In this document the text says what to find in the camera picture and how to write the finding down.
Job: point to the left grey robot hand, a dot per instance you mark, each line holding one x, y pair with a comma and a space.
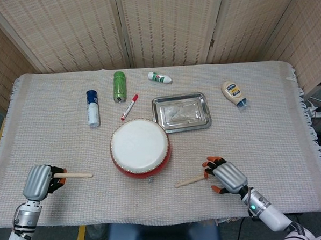
37, 180

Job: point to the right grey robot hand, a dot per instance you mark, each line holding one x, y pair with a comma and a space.
231, 178

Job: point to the wooden drumstick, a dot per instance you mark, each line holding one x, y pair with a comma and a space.
188, 181
74, 175

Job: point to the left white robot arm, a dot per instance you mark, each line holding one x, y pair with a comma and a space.
26, 215

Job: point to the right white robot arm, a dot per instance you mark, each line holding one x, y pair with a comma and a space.
273, 216

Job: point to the red drum white skin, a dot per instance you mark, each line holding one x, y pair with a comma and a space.
139, 145

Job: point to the beige woven tablecloth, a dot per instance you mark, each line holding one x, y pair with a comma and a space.
271, 125

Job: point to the rectangular metal tray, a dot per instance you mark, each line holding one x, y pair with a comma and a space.
181, 113

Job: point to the cream mayonnaise squeeze bottle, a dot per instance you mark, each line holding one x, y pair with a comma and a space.
232, 90

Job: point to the white bottle blue cap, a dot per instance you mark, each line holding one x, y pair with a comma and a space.
93, 110

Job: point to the blue seat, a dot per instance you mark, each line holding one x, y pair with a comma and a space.
161, 235

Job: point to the white power strip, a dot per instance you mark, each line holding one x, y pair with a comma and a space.
320, 114

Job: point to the red marker pen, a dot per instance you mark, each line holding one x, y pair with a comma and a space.
129, 107

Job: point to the small white bottle green label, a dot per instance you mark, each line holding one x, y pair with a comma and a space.
158, 78

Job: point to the green drink can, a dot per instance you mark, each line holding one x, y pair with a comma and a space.
119, 87

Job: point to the woven folding screen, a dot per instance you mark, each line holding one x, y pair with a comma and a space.
64, 28

